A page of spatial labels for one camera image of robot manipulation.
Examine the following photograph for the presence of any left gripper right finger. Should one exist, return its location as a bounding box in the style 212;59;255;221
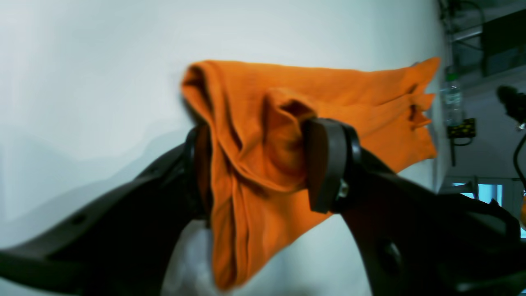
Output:
304;118;526;296

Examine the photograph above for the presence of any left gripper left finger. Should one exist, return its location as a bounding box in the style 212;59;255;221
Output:
0;125;212;296

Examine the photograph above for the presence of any orange T-shirt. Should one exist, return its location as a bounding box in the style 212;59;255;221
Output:
181;57;440;291

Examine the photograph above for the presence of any clear plastic bottle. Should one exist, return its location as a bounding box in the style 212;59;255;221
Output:
442;72;465;127

